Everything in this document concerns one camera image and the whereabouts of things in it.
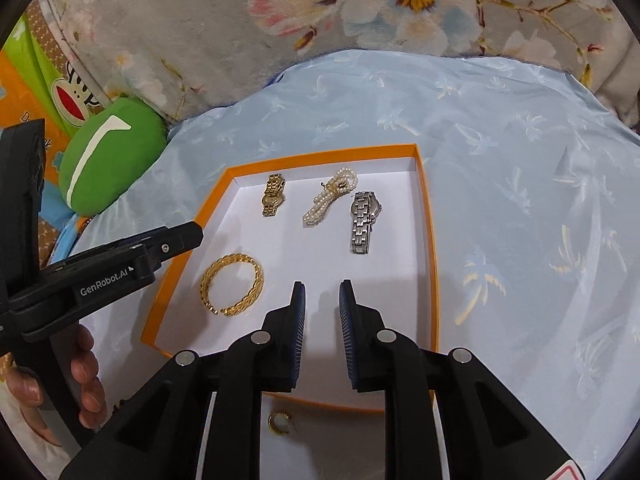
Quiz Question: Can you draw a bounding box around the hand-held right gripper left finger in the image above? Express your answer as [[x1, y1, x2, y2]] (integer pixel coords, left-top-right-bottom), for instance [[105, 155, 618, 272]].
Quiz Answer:
[[59, 280, 307, 480]]

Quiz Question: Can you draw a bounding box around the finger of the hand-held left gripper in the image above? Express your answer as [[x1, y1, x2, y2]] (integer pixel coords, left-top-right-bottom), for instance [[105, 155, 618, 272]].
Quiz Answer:
[[127, 221, 205, 267]]

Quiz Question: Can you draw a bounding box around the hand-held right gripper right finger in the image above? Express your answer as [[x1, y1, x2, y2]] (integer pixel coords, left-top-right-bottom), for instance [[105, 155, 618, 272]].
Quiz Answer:
[[338, 279, 590, 480]]

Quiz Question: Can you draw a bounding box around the orange-rimmed white box lid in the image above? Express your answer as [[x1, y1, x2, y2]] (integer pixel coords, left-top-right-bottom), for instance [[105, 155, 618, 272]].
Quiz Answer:
[[140, 144, 442, 415]]

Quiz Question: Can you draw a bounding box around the gold chain bracelet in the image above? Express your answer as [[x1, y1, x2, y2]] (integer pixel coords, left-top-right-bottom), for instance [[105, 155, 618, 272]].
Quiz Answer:
[[200, 253, 265, 317]]

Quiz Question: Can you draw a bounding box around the silver wristwatch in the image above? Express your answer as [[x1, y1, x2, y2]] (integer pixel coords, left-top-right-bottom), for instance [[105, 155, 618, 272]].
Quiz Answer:
[[349, 190, 384, 254]]

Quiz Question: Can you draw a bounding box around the small gold ring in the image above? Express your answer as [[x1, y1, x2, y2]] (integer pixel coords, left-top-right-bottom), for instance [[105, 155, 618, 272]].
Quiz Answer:
[[268, 411, 293, 436]]

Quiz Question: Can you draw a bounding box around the gold wristwatch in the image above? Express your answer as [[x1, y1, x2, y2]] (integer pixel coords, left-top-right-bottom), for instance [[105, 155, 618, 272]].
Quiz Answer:
[[261, 173, 288, 218]]

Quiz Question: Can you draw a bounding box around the white pearl bracelet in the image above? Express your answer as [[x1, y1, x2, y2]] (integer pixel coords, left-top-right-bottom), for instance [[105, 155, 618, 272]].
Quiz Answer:
[[302, 167, 360, 228]]

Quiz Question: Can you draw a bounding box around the person's left hand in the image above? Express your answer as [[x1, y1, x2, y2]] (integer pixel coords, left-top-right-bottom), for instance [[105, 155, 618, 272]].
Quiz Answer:
[[5, 324, 107, 448]]

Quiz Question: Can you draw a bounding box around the green plush toy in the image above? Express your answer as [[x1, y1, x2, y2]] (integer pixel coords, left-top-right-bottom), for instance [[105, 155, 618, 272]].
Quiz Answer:
[[58, 97, 168, 214]]

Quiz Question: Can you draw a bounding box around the orange green cartoon cloth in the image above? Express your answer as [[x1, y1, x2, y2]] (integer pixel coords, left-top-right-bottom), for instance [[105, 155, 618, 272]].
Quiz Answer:
[[0, 0, 108, 281]]

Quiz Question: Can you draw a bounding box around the light blue palm-print sheet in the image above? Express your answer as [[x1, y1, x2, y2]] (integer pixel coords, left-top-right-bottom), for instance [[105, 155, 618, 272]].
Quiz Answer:
[[70, 49, 640, 480]]

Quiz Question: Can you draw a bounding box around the floral grey blanket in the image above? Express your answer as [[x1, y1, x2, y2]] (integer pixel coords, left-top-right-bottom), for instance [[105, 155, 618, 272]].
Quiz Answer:
[[41, 0, 640, 128]]

